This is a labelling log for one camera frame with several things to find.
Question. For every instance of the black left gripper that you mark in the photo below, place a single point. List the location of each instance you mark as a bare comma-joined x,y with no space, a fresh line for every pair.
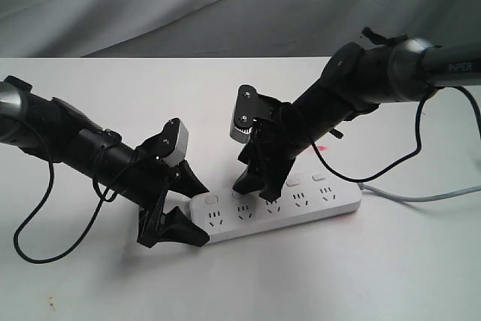
156,178

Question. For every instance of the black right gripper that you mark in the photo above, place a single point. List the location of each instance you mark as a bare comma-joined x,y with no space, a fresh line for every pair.
272,148

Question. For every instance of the white power strip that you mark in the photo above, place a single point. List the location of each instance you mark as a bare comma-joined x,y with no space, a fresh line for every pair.
225,214

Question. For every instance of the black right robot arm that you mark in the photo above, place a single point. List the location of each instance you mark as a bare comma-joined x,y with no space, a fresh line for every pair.
354,82

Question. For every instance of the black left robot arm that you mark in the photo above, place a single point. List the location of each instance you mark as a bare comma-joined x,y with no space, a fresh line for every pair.
54,130

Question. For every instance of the white backdrop cloth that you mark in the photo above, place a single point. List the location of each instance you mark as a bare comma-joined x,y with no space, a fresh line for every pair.
223,28

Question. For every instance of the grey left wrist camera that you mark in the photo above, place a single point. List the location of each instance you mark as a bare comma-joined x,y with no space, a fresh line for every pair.
173,142

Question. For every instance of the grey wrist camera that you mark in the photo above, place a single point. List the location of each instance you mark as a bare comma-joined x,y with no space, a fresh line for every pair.
249,107
173,142

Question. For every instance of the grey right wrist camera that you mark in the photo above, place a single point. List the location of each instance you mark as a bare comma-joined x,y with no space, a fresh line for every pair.
249,107

